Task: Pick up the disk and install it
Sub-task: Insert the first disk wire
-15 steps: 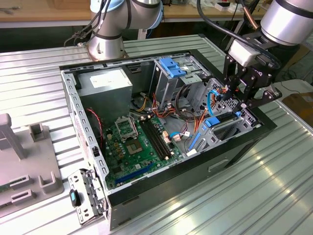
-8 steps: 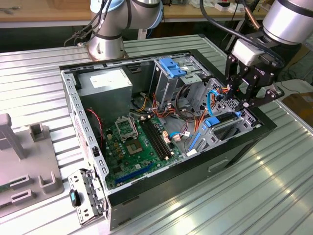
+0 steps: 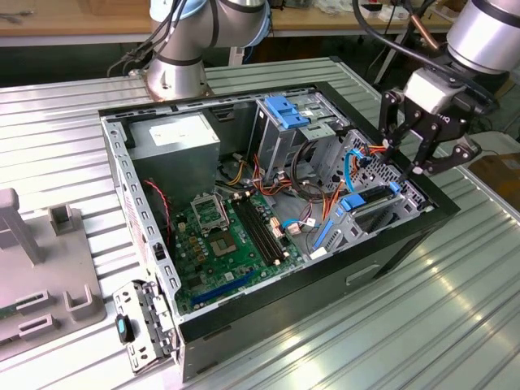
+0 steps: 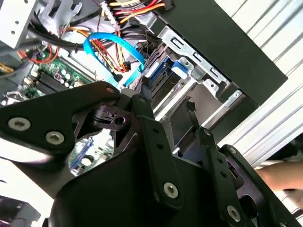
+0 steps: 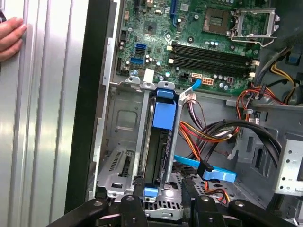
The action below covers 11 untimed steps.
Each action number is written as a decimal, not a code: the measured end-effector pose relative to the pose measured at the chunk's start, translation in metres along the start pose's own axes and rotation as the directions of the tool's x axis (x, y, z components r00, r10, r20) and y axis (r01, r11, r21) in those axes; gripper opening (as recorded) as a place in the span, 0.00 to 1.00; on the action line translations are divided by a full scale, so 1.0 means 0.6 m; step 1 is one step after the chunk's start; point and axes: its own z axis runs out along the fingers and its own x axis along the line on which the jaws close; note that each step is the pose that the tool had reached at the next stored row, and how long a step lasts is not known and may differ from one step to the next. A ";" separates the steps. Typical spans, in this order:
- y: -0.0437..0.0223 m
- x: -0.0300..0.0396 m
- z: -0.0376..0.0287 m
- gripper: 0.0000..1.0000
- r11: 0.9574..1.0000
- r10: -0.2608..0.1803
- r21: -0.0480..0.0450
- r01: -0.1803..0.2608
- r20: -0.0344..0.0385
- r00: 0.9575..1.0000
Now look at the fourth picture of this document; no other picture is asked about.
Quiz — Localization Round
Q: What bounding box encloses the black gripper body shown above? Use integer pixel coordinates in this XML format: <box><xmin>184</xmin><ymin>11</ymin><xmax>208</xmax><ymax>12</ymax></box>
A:
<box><xmin>48</xmin><ymin>107</ymin><xmax>229</xmax><ymax>227</ymax></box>

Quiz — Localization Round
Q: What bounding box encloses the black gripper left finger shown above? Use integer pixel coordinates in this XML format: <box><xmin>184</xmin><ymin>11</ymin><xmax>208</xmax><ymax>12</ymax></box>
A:
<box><xmin>0</xmin><ymin>75</ymin><xmax>186</xmax><ymax>210</ymax></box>

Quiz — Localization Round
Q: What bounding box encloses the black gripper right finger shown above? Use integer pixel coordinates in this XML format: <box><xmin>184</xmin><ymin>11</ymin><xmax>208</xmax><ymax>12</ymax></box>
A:
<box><xmin>186</xmin><ymin>101</ymin><xmax>296</xmax><ymax>227</ymax></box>

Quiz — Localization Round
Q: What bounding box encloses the blue data wire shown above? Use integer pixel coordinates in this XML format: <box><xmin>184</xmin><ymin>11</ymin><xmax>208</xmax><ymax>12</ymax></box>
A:
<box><xmin>83</xmin><ymin>32</ymin><xmax>145</xmax><ymax>88</ymax></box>

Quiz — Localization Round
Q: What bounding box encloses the hard disk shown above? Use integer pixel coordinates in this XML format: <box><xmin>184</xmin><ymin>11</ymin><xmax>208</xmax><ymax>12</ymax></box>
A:
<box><xmin>142</xmin><ymin>46</ymin><xmax>191</xmax><ymax>105</ymax></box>

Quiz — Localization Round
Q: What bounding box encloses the orange power wire black plug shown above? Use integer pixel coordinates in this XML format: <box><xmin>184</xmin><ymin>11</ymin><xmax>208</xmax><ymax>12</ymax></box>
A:
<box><xmin>107</xmin><ymin>0</ymin><xmax>176</xmax><ymax>24</ymax></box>

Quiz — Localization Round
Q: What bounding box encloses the bare human hand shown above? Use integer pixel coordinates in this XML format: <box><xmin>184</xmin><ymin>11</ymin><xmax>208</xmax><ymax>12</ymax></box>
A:
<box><xmin>255</xmin><ymin>162</ymin><xmax>303</xmax><ymax>192</ymax></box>

